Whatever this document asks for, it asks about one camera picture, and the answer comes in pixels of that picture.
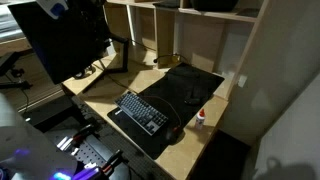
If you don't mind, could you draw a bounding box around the grey mechanical keyboard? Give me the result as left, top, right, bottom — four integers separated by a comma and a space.
115, 92, 168, 136

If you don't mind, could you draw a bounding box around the black cable with plug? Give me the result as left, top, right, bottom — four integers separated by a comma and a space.
152, 53, 188, 65

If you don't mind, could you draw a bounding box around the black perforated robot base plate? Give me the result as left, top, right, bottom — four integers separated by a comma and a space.
44, 124, 134, 180

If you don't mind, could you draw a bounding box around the black tripod stand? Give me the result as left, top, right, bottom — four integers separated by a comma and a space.
0, 52, 32, 90

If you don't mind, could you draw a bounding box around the black monitor stand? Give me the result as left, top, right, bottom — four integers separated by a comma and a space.
82, 34, 129, 93

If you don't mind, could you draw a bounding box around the black computer mouse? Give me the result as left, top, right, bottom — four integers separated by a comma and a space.
165, 126, 182, 144

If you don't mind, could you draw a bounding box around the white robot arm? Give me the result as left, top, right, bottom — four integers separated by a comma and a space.
0, 94, 77, 180

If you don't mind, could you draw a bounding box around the red keyboard cable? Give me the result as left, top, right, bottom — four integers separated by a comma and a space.
139, 95, 183, 129

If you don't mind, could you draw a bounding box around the white glue bottle orange cap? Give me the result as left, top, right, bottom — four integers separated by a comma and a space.
195, 109, 205, 129

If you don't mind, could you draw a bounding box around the wooden shelf unit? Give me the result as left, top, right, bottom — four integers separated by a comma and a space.
104, 0, 271, 100

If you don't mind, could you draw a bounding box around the black clamp near base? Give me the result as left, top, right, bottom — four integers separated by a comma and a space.
101, 150, 123, 173

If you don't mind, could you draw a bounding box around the black monitor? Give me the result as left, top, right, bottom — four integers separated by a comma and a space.
8, 0, 110, 84

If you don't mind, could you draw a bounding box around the black clamp with red handle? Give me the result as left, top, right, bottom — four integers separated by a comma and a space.
71, 124, 95, 144

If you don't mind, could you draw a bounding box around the black desk mat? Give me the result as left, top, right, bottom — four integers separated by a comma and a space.
107, 63, 224, 159

